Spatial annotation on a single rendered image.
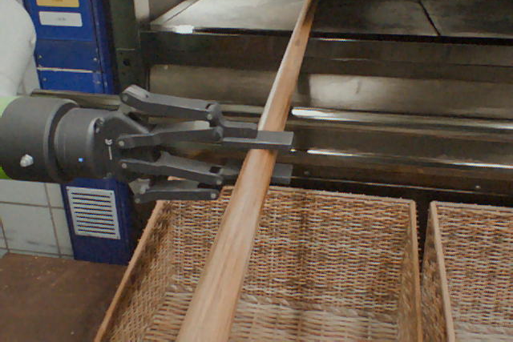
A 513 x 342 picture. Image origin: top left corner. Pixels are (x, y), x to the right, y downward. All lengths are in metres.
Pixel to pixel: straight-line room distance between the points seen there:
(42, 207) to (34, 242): 0.12
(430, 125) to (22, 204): 1.08
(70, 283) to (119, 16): 0.66
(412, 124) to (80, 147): 0.41
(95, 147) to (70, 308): 0.80
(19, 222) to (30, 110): 0.95
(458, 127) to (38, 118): 0.50
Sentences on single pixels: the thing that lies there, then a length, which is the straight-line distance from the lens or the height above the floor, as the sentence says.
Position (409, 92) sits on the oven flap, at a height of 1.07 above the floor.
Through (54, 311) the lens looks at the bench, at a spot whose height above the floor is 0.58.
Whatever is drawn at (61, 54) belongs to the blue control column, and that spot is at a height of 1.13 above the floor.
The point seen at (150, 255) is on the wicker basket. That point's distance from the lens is 1.14.
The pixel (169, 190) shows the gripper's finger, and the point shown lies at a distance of 0.56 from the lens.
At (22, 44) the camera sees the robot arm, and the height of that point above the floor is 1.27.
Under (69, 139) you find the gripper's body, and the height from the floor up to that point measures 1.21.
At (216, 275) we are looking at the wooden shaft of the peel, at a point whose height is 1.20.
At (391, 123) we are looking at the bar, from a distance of 0.70.
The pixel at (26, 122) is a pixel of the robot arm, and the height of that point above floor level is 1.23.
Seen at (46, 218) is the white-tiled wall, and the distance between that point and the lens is 1.46.
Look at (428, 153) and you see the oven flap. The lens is 1.12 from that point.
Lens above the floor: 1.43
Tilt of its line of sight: 27 degrees down
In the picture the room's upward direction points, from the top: straight up
